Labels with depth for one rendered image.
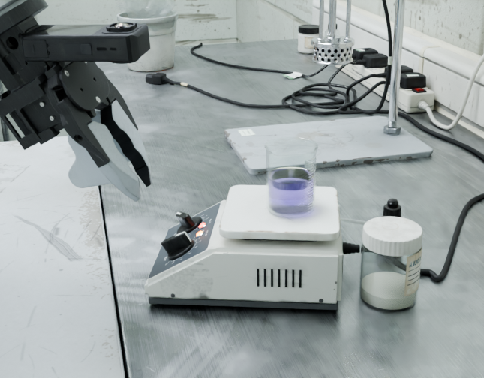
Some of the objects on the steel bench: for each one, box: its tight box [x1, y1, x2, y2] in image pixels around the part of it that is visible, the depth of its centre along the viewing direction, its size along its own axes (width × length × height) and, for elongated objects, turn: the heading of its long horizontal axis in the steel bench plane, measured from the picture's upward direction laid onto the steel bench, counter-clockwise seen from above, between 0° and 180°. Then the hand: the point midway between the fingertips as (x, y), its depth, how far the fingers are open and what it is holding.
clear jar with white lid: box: [359, 216, 423, 311], centre depth 75 cm, size 6×6×8 cm
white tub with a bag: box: [115, 0, 179, 72], centre depth 171 cm, size 14×14×21 cm
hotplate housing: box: [144, 200, 360, 310], centre depth 78 cm, size 22×13×8 cm, turn 87°
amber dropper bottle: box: [381, 198, 401, 218], centre depth 84 cm, size 3×3×7 cm
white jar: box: [298, 24, 319, 54], centre depth 186 cm, size 6×6×6 cm
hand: (142, 178), depth 73 cm, fingers closed
